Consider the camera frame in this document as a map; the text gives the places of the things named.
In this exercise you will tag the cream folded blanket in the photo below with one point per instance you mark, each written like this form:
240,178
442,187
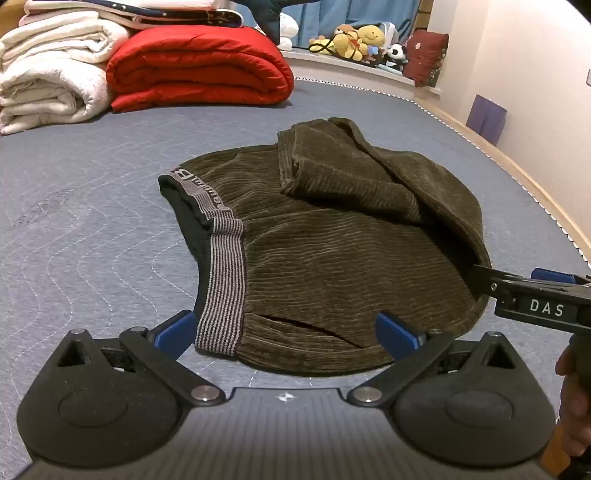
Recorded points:
60,37

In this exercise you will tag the blue curtain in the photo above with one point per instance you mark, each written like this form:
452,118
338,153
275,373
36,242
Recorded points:
332,14

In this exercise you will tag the panda plush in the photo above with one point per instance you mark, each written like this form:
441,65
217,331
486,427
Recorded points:
396,53

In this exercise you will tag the round yellow plush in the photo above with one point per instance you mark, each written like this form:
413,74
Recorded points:
370,34

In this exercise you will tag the red folded quilt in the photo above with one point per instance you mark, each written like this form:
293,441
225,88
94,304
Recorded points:
198,69

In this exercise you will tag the purple paper bag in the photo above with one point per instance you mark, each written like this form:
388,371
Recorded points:
487,117

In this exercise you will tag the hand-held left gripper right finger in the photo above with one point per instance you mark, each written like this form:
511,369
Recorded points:
392,337

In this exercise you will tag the white speckled folded blanket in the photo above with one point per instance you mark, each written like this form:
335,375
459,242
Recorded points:
46,97

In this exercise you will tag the white plush toy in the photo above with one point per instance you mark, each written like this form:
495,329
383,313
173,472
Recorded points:
288,27

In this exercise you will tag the small blue plush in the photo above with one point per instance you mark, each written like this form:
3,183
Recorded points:
374,50

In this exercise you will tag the person's right hand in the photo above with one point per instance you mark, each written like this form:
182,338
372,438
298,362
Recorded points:
577,406

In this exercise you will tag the blue shark plush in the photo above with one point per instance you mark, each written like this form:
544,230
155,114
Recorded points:
270,18

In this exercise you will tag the white pillow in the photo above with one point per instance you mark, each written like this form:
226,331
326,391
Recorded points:
184,3

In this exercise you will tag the dark red cushion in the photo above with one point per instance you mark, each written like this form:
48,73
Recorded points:
425,57

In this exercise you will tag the wooden bed frame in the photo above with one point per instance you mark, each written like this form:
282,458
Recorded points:
531,184

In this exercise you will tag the yellow bear plush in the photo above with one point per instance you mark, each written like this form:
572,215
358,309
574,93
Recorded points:
344,44

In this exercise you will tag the white window ledge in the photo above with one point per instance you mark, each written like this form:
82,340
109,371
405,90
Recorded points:
360,69

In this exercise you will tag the grey quilted mattress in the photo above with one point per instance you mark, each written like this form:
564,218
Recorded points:
92,207

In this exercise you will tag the navy star-print blanket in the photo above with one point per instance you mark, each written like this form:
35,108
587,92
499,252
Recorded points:
207,19

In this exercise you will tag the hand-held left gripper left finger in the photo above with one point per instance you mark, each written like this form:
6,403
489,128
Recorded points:
178,330

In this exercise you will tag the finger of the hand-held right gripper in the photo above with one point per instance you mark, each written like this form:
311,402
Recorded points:
485,279
551,275

